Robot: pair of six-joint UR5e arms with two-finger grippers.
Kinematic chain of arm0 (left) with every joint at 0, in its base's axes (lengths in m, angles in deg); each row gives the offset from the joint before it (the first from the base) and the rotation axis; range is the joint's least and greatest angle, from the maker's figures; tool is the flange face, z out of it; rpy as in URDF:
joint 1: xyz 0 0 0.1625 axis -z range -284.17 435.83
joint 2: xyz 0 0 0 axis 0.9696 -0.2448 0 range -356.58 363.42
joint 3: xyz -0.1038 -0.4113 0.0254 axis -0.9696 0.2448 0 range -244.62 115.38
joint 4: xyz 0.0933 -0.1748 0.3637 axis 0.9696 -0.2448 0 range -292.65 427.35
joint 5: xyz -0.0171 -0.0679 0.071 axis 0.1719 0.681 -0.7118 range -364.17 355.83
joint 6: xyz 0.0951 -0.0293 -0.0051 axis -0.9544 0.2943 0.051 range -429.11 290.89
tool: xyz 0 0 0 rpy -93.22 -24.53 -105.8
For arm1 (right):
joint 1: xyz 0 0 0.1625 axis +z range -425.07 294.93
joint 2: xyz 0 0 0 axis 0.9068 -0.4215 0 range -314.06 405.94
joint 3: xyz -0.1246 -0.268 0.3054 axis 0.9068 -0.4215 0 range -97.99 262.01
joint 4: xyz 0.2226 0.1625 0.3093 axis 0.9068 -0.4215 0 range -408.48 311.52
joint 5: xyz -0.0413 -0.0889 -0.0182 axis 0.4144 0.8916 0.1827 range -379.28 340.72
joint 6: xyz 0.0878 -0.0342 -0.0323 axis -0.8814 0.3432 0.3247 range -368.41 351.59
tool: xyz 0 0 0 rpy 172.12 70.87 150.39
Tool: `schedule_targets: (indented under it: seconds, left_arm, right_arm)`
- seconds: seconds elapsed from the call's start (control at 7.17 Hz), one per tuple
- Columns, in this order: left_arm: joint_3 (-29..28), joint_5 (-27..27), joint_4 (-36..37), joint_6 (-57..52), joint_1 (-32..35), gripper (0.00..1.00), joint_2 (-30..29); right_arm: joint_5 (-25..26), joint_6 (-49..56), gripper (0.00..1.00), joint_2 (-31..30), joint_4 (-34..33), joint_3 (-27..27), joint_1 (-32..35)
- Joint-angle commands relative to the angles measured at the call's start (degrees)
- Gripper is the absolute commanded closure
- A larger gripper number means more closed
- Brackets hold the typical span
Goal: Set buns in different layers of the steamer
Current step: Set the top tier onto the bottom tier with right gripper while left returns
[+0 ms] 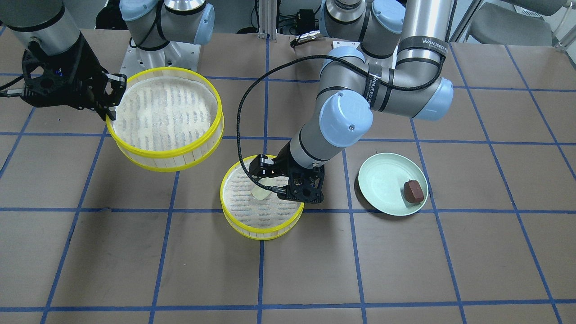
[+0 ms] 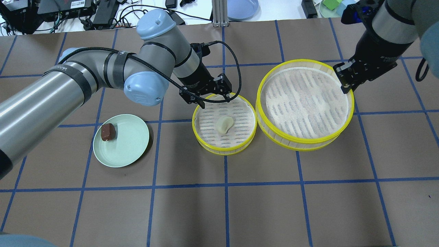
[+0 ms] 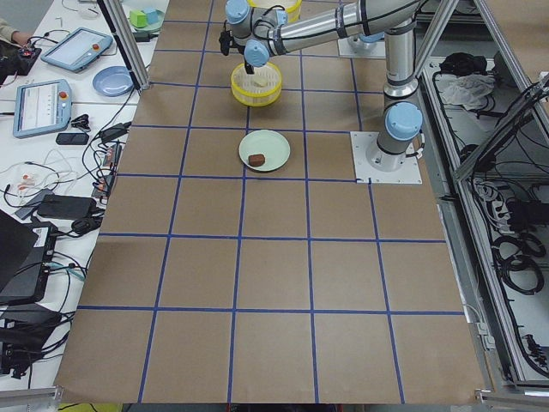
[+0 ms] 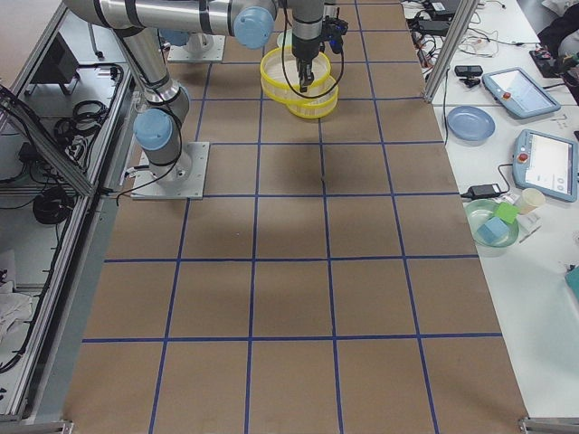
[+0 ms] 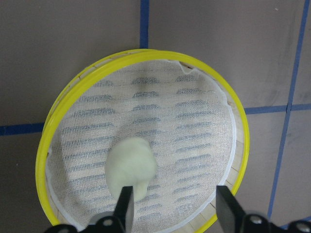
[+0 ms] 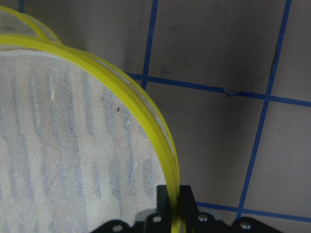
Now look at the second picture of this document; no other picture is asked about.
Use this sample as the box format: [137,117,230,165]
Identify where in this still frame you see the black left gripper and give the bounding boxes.
[178,43,232,109]

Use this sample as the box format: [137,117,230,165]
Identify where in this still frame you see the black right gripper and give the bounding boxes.
[333,33,402,94]

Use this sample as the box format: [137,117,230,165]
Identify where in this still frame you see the white steamed bun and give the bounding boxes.
[215,116,235,135]

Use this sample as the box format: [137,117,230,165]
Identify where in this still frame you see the yellow steamer layer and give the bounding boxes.
[191,94,257,156]
[256,59,355,151]

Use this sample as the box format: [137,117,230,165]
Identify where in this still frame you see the brown steamed bun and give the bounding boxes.
[100,123,117,142]

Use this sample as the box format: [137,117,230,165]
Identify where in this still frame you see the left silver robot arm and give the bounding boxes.
[0,9,242,178]

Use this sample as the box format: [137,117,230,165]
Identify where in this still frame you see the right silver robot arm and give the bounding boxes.
[333,0,439,94]

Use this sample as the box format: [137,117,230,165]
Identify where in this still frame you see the green plate with blocks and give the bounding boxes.
[318,0,358,18]

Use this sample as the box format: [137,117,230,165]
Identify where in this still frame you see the light green plate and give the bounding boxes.
[92,114,150,168]

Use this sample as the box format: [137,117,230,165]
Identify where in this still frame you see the blue plate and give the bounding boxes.
[226,0,259,21]

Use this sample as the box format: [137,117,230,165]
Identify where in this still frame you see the black power adapter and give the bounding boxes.
[92,0,120,30]

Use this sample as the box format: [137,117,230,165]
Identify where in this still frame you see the aluminium frame post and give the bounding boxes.
[212,0,229,27]

